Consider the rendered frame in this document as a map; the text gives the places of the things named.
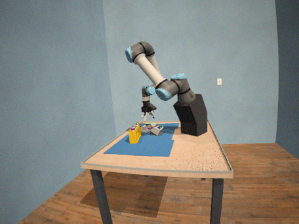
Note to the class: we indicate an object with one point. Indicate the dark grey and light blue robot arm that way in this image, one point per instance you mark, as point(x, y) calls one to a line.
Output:
point(143, 54)

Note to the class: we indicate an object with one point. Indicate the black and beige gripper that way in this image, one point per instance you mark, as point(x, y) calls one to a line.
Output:
point(146, 109)

